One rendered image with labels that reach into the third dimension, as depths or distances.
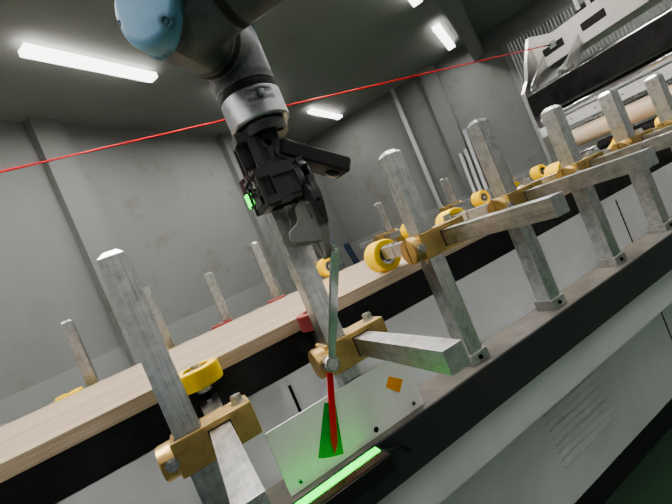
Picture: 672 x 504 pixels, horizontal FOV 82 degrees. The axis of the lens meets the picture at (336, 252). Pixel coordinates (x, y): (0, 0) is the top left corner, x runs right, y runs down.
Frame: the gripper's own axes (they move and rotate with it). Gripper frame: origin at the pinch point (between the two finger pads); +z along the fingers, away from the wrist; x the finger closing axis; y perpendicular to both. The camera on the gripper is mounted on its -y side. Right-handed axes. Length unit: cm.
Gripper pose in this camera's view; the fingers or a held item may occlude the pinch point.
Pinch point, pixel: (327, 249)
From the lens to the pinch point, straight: 57.7
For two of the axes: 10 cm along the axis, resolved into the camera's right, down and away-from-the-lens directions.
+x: 3.9, -1.4, -9.1
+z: 3.9, 9.2, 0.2
